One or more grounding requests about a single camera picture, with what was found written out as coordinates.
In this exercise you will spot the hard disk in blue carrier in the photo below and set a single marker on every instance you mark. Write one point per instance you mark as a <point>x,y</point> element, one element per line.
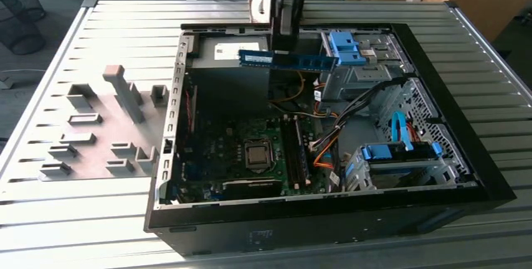
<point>378,151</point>

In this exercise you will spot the CPU socket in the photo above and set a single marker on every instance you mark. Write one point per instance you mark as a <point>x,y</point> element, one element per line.
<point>258,140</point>

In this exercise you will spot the black mesh waste basket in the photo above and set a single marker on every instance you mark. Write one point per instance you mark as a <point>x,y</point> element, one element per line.
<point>21,32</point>

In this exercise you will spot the blue RAM stick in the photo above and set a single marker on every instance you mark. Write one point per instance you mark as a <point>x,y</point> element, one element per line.
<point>311,63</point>

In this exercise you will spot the black PC case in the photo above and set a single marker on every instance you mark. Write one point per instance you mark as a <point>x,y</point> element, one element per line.
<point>291,225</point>

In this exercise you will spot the black RAM slot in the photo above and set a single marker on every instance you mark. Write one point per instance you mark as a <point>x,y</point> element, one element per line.
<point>289,150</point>

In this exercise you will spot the metal disk bay cage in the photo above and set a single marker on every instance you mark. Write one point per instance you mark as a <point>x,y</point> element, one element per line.
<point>445,172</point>

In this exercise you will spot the brown wooden cabinet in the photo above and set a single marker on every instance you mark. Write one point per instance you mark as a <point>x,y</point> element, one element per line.
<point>491,1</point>

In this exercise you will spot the silver CPU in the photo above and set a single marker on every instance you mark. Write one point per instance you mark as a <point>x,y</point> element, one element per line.
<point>259,155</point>

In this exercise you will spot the grey plastic parts rack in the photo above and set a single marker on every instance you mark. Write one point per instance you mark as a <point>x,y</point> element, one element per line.
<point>113,107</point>

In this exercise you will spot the grey metal drive cage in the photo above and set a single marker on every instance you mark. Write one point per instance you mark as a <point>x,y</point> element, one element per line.
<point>366,76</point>

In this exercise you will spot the black graphics card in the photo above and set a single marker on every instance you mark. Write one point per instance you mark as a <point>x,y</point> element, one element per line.
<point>251,186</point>

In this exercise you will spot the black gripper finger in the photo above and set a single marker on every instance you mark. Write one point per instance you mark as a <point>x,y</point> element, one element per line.
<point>302,16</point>
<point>275,16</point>

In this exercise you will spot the green motherboard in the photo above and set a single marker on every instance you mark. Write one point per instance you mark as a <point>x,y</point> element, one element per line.
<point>217,153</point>

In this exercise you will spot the grey power supply unit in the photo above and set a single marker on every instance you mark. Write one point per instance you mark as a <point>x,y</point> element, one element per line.
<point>233,88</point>

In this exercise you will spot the blue plastic drive latch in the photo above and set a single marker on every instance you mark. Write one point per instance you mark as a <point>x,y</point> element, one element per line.
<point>347,46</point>

